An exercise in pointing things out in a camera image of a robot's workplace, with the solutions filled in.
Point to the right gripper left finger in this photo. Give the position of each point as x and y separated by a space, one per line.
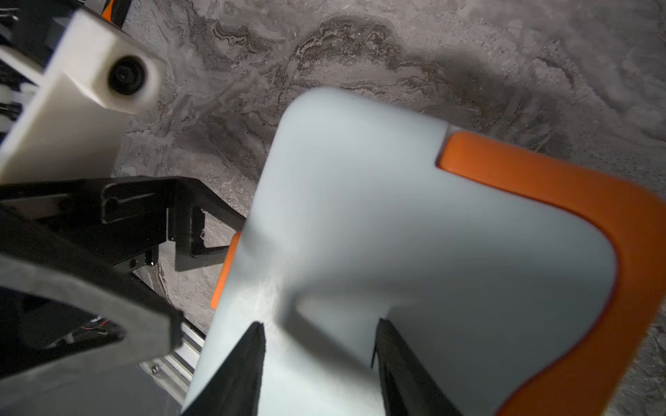
235 387

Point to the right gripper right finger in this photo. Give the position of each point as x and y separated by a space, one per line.
407 387

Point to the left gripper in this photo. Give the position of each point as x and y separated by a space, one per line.
62 244

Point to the light blue first aid box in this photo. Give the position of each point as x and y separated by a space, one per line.
523 284

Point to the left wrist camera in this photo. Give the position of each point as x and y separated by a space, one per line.
72 127

